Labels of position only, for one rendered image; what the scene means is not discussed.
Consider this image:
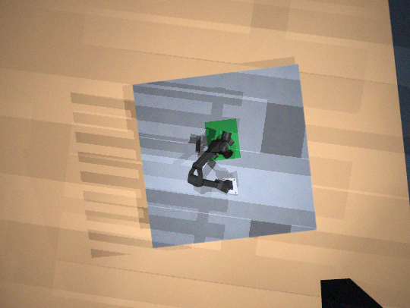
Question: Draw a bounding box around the green circuit board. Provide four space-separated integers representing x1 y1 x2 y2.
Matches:
205 119 241 162

